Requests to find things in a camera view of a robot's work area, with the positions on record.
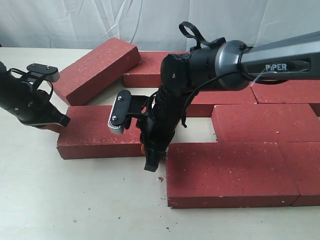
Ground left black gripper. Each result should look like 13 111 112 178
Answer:
4 74 71 128

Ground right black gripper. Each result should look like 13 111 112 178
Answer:
136 87 191 173

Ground long red brick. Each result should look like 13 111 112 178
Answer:
56 105 143 160

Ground large red brick front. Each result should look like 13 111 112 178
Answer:
165 142 300 209

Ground red brick back row left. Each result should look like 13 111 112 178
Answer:
123 51 186 88

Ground red brick third row right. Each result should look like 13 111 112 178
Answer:
211 103 320 142

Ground red brick front right edge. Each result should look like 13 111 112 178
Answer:
278 142 320 207

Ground red brick second row right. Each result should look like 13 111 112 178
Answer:
251 80 320 104

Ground white fabric backdrop curtain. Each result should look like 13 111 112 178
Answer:
0 0 320 51

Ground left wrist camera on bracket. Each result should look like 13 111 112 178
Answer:
23 63 60 87

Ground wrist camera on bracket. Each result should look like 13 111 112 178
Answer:
107 89 150 135
23 63 60 87

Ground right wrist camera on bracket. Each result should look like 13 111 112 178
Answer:
107 89 150 135

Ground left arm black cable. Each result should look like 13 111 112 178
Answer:
9 67 55 106

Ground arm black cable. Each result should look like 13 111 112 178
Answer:
9 67 55 106
143 21 253 129

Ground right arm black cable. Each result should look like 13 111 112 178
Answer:
143 21 253 129

